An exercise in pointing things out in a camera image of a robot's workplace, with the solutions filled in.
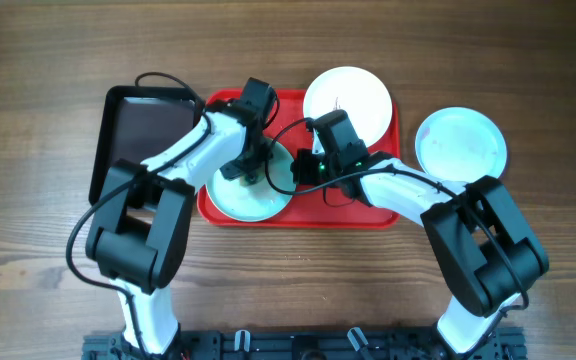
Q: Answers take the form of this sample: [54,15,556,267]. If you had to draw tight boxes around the green yellow sponge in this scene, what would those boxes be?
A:
[244,171,262,186]

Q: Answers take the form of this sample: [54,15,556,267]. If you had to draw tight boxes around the light blue plate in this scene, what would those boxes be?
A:
[414,107,508,183]
[205,142,297,222]

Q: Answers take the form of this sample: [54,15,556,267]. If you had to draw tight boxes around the black tray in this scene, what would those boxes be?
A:
[88,85,195,204]

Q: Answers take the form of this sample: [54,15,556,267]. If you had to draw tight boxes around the white plate back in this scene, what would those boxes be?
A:
[302,66,394,147]

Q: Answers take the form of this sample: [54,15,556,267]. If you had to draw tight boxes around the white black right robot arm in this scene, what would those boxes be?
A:
[290,149,549,357]

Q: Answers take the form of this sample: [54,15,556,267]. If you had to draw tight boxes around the red tray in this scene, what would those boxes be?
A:
[197,89,400,229]

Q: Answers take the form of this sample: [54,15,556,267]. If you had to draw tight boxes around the light blue plate front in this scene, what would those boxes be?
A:
[205,142,297,222]

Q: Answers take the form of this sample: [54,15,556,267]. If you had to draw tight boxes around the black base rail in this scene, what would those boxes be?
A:
[81,327,528,360]

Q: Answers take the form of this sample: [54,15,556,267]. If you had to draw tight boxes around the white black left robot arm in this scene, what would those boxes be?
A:
[82,100,275,359]

